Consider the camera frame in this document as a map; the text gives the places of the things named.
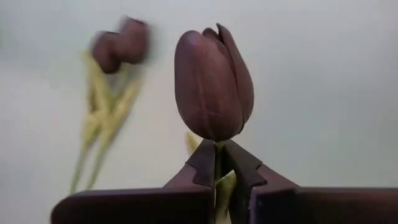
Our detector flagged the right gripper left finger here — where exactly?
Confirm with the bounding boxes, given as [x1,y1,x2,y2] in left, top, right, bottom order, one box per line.
[50,138,216,224]

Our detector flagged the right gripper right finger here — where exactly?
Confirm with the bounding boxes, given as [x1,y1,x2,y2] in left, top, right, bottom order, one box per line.
[223,138,398,224]

